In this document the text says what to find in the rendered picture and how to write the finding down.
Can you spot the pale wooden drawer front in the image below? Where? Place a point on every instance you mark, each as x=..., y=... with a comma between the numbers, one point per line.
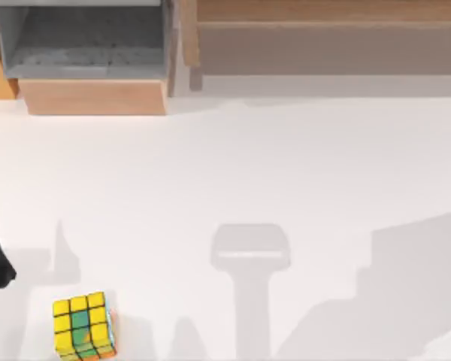
x=92, y=96

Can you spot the wooden open shelf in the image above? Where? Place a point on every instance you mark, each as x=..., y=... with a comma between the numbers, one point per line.
x=323, y=41

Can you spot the yellow puzzle cube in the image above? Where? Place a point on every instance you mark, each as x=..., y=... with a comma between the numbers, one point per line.
x=83, y=324

